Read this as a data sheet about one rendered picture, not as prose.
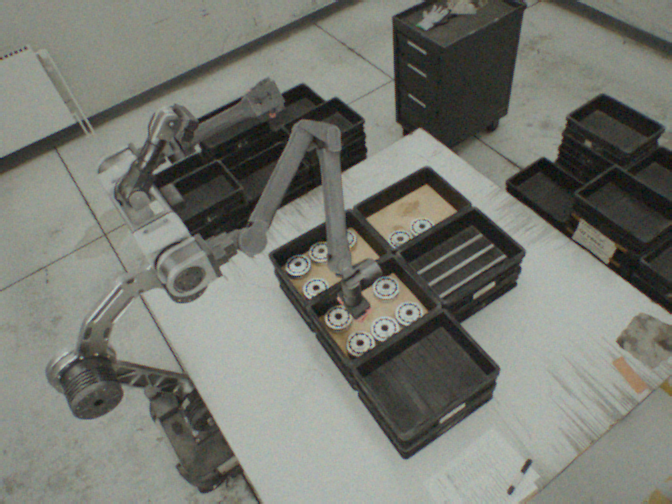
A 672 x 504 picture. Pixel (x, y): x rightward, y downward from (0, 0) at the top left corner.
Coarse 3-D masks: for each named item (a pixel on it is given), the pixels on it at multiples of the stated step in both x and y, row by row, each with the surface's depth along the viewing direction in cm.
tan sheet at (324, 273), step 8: (360, 240) 233; (360, 248) 230; (368, 248) 229; (352, 256) 228; (360, 256) 227; (368, 256) 227; (376, 256) 227; (312, 264) 228; (352, 264) 226; (312, 272) 225; (320, 272) 225; (328, 272) 224; (296, 280) 224; (304, 280) 223; (328, 280) 222; (336, 280) 221
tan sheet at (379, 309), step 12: (396, 276) 220; (372, 300) 214; (396, 300) 213; (408, 300) 212; (372, 312) 211; (384, 312) 210; (324, 324) 210; (360, 324) 208; (336, 336) 206; (348, 336) 206
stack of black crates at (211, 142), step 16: (240, 96) 342; (240, 128) 340; (256, 128) 327; (208, 144) 318; (224, 144) 320; (240, 144) 327; (256, 144) 334; (272, 144) 342; (208, 160) 342; (224, 160) 327; (240, 160) 334
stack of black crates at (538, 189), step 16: (544, 160) 313; (512, 176) 307; (528, 176) 316; (544, 176) 318; (560, 176) 309; (512, 192) 307; (528, 192) 312; (544, 192) 311; (560, 192) 310; (528, 208) 301; (544, 208) 291; (560, 208) 303; (560, 224) 286
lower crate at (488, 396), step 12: (360, 396) 203; (492, 396) 198; (372, 408) 189; (468, 408) 187; (456, 420) 191; (384, 432) 194; (432, 432) 182; (444, 432) 192; (396, 444) 187; (420, 444) 186; (408, 456) 188
